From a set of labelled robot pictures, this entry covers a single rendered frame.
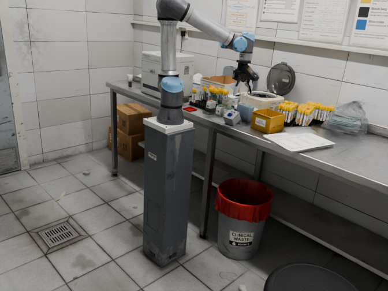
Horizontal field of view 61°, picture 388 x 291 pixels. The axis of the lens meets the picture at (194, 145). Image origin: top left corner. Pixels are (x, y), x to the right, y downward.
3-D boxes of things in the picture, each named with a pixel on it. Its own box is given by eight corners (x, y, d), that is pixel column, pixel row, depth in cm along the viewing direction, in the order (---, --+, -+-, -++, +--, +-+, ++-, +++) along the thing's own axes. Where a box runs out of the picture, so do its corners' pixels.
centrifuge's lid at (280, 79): (270, 59, 225) (278, 60, 230) (261, 94, 232) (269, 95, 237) (295, 64, 209) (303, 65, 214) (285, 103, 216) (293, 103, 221)
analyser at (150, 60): (140, 92, 248) (141, 51, 237) (168, 88, 266) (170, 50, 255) (166, 101, 228) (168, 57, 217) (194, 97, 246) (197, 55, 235)
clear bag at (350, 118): (318, 127, 197) (325, 97, 190) (323, 120, 211) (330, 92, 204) (365, 138, 186) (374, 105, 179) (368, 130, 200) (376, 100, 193)
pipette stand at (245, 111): (233, 119, 201) (235, 103, 197) (241, 118, 205) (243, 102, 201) (245, 124, 193) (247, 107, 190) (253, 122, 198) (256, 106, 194)
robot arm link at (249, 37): (238, 31, 186) (252, 32, 188) (236, 51, 190) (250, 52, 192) (243, 32, 179) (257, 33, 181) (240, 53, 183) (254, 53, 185)
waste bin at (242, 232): (198, 243, 225) (204, 186, 209) (232, 223, 250) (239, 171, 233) (241, 274, 201) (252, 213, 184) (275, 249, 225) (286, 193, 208)
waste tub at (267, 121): (249, 127, 187) (252, 111, 184) (264, 124, 196) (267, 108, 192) (268, 135, 178) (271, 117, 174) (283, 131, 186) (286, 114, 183)
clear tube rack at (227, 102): (199, 103, 231) (200, 93, 228) (209, 101, 238) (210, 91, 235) (221, 110, 218) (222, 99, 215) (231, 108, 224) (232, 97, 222)
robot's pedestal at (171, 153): (161, 268, 201) (167, 134, 168) (142, 251, 214) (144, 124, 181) (185, 254, 214) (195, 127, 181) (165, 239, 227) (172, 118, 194)
